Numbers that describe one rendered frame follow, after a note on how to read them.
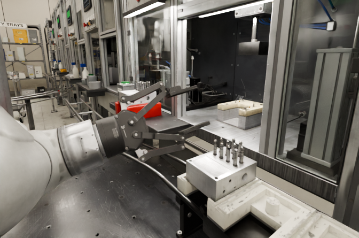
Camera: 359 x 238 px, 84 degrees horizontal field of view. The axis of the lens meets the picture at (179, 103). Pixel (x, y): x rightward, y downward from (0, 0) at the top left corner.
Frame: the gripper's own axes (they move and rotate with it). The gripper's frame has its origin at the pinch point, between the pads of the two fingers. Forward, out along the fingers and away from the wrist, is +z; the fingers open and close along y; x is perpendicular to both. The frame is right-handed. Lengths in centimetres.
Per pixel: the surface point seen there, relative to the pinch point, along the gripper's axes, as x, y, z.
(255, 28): 9.1, 19.4, 38.8
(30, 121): 171, 36, -68
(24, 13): 633, 433, -108
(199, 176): -2.2, -13.9, -4.4
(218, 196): -5.8, -17.6, -3.5
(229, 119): 24.2, -8.8, 26.3
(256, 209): -7.5, -22.7, 2.5
